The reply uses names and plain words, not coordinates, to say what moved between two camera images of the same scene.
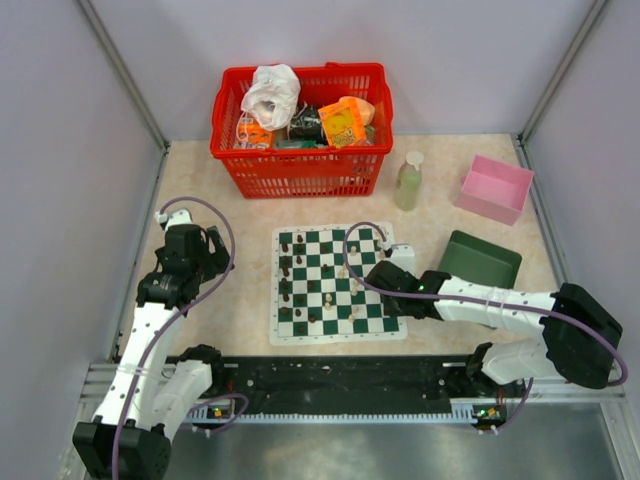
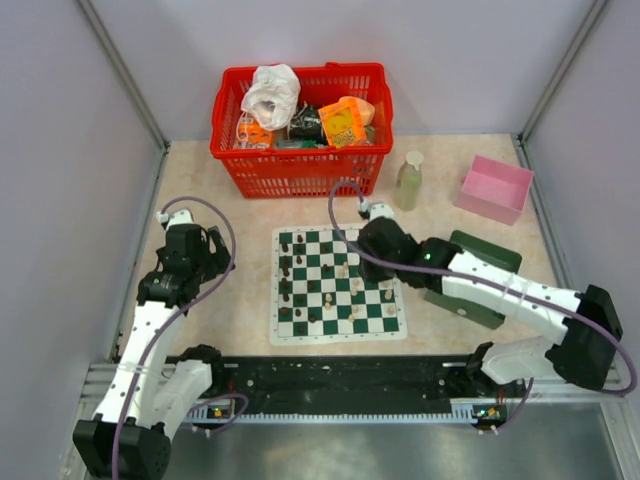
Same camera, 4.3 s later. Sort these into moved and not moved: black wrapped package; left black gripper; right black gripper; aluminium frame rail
Moved: right black gripper
Not moved: left black gripper; aluminium frame rail; black wrapped package
